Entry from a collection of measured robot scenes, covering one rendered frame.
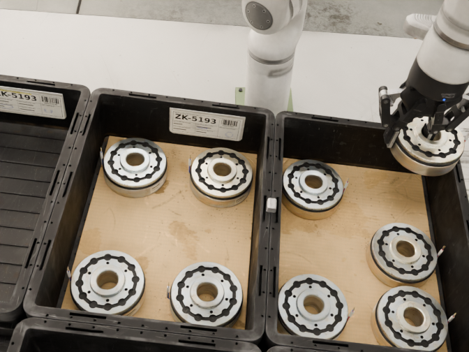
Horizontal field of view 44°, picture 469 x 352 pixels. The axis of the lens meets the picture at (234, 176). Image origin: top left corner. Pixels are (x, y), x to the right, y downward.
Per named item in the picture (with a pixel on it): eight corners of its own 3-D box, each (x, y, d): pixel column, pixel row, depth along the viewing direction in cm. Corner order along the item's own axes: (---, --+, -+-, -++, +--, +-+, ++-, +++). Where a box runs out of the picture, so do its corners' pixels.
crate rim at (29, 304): (94, 96, 97) (93, 85, 95) (273, 119, 98) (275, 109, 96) (21, 323, 72) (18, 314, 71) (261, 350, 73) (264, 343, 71)
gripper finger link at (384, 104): (386, 84, 79) (392, 112, 83) (373, 86, 79) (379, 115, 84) (389, 98, 77) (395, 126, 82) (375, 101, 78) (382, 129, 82)
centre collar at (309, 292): (328, 325, 81) (329, 324, 81) (293, 318, 81) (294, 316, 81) (331, 294, 84) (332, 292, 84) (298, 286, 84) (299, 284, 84)
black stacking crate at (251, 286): (100, 135, 104) (94, 89, 95) (264, 156, 105) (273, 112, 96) (36, 350, 80) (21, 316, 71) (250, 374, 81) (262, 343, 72)
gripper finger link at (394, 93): (411, 78, 78) (413, 90, 80) (376, 86, 79) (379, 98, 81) (414, 91, 76) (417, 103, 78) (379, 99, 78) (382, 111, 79)
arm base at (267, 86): (244, 92, 128) (247, 31, 114) (286, 93, 128) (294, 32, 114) (243, 124, 123) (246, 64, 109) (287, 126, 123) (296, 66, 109)
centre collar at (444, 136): (450, 149, 84) (451, 147, 83) (417, 147, 83) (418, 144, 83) (443, 123, 87) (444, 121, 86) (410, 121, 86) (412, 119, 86)
